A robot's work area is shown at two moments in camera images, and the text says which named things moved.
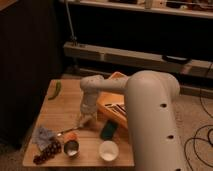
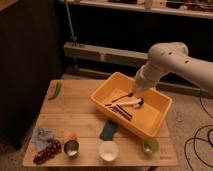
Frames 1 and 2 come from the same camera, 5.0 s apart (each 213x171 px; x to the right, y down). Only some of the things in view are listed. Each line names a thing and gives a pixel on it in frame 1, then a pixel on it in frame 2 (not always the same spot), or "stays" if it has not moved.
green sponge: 108,130 stays
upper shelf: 186,8 stays
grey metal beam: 138,58 stays
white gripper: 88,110 -> 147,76
